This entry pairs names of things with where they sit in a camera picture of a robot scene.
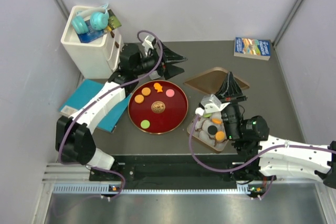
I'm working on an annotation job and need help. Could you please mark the orange round cookie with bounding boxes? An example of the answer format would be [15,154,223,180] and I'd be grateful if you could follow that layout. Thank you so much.
[141,87,151,97]
[215,131,225,142]
[211,118,223,124]
[134,94,144,104]

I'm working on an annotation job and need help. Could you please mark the white drawer cabinet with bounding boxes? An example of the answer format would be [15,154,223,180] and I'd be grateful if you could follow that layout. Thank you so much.
[61,5,123,79]

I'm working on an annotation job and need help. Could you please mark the blue notebook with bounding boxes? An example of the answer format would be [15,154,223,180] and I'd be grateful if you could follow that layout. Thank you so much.
[59,80,131,132]

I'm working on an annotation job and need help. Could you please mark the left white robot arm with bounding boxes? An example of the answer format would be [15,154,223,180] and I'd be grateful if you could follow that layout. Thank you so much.
[55,41,187,180]

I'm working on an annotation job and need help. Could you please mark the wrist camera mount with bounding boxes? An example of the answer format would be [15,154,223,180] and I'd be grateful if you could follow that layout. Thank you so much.
[195,94,230,116]
[142,35,156,50]

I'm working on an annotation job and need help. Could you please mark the green round cookie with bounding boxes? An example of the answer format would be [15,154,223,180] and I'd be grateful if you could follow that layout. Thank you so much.
[203,113,212,118]
[140,120,150,129]

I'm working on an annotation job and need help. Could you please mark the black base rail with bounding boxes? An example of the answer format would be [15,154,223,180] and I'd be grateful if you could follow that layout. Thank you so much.
[89,155,274,183]

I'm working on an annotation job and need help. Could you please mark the teal headphones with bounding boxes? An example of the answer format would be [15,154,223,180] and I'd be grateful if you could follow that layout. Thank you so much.
[71,4,109,34]

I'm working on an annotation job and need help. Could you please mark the round red lacquer plate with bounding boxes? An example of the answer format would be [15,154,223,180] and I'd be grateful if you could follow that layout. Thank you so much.
[128,80,188,134]

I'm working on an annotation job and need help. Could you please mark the green round cookie bottom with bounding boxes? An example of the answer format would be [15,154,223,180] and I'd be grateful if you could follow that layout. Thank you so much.
[140,120,150,129]

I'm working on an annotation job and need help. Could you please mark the grey slotted cable duct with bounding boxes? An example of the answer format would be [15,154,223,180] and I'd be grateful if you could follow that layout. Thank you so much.
[52,184,261,195]

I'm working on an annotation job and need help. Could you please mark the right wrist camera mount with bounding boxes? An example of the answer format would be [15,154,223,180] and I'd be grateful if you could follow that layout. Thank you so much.
[195,94,230,116]

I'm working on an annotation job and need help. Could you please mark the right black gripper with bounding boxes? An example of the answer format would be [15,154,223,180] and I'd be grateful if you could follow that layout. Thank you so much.
[215,72,248,141]

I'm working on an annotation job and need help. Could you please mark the black round cookie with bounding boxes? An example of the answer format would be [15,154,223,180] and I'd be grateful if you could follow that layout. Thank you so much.
[207,125,218,135]

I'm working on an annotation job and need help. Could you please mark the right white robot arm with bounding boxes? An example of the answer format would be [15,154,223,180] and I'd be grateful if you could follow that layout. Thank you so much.
[215,72,335,188]

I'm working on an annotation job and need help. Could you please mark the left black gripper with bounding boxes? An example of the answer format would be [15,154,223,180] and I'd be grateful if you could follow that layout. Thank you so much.
[132,40,186,80]

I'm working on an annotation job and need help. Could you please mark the blue book on cabinet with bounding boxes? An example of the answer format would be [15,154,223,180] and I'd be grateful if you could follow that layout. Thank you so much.
[77,25,106,43]

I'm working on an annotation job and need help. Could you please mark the tin box with paper cups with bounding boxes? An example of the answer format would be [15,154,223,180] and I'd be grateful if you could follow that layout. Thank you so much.
[187,112,228,153]

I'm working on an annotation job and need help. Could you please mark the green picture card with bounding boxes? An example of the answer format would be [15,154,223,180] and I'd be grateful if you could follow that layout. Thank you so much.
[106,9,122,31]

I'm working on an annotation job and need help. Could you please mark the pink paper cookie cup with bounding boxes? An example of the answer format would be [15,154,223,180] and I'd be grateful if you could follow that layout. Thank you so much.
[165,89,175,98]

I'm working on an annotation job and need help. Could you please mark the colourful paperback book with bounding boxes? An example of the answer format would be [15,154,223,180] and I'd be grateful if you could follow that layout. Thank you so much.
[234,37,271,61]

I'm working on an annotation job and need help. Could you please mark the orange fish shaped cookie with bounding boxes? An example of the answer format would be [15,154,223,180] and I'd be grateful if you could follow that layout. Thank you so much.
[153,82,163,93]

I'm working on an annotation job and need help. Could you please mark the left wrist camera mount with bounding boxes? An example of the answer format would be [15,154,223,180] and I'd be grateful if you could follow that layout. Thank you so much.
[142,35,156,50]

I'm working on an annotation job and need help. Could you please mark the beige tin lid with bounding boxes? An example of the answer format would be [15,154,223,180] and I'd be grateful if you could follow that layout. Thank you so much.
[183,67,250,95]

